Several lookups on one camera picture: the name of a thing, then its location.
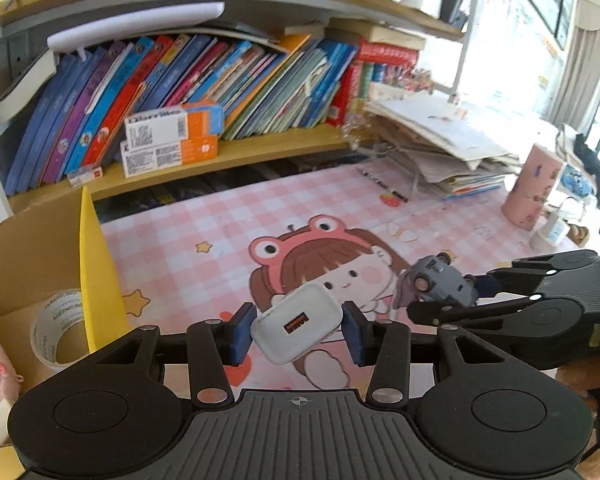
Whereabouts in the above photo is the grey toy car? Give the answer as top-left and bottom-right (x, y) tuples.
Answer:
(392, 252), (478, 309)

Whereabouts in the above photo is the white usb charger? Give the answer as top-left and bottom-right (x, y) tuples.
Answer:
(250, 283), (342, 365)

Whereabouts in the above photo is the clear tape roll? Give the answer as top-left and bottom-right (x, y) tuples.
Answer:
(30, 289), (88, 372)

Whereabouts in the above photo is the person's right hand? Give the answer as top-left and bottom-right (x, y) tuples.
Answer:
(556, 354), (600, 479)

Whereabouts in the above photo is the white glue bottle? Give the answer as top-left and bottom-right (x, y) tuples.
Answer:
(529, 196), (576, 254)

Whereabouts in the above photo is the pink cylindrical cup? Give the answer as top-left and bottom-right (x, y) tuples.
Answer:
(501, 144), (565, 231)

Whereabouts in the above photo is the pink patterned desk mat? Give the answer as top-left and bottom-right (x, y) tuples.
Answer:
(99, 159), (592, 394)

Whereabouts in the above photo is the black marker pen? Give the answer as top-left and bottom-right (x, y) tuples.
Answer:
(355, 168), (408, 204)

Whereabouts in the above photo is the stack of papers and booklets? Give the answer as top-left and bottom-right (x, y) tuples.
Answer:
(364, 92), (521, 200)

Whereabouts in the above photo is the yellow cardboard box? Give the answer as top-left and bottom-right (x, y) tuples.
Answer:
(0, 186), (131, 480)

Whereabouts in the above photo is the lower orange white box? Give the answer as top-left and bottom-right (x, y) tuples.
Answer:
(120, 136), (218, 178)

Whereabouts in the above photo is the orange white box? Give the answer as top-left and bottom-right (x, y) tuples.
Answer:
(124, 101), (224, 148)
(120, 136), (218, 178)

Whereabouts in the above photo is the small white red box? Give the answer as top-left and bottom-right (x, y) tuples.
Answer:
(67, 165), (104, 188)

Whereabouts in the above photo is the upper orange white box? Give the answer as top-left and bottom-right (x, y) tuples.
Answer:
(124, 101), (224, 148)

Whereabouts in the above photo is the row of leaning books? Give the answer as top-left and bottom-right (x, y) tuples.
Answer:
(3, 30), (358, 196)

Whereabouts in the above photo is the wooden bookshelf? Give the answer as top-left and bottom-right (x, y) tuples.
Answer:
(0, 0), (469, 223)

